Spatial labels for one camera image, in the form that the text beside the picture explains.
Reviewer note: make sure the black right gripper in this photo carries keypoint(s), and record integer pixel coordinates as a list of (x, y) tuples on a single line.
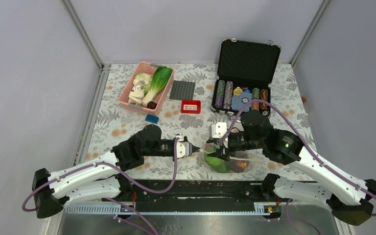
[(218, 154)]

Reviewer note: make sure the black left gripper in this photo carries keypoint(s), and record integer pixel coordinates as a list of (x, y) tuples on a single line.
[(194, 149)]

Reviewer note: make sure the clear zip top bag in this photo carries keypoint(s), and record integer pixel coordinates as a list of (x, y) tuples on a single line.
[(254, 159)]

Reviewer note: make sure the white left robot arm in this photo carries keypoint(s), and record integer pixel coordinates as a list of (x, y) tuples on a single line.
[(96, 179)]

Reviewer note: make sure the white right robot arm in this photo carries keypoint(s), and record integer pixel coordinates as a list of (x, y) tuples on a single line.
[(346, 197)]

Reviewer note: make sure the green watermelon toy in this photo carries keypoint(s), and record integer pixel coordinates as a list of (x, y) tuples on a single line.
[(217, 164)]

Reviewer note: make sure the dark purple plum toy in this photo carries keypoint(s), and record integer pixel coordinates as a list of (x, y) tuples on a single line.
[(238, 166)]

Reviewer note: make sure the red lego brick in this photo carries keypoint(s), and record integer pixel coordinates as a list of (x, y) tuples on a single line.
[(191, 106)]

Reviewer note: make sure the blue lego brick near basket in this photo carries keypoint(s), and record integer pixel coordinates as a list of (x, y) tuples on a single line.
[(152, 119)]

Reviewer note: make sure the blue playing card deck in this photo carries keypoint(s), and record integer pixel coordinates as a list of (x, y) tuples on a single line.
[(239, 101)]

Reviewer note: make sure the dark grey lego baseplate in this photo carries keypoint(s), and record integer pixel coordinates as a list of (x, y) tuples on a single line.
[(182, 90)]

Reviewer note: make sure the dark eggplant toy in basket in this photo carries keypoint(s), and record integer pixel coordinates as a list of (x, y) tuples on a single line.
[(151, 105)]

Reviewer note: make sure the green bok choy toy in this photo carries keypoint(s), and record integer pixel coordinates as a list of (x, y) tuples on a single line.
[(159, 82)]

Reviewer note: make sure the white mushroom toy cluster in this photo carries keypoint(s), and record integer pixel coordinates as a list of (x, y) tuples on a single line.
[(141, 85)]

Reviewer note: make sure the black poker chip case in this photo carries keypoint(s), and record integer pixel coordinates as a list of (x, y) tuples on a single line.
[(245, 67)]

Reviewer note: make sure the pink plastic basket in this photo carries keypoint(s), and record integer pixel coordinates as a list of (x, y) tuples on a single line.
[(149, 68)]

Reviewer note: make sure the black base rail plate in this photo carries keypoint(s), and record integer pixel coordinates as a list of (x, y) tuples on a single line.
[(194, 196)]

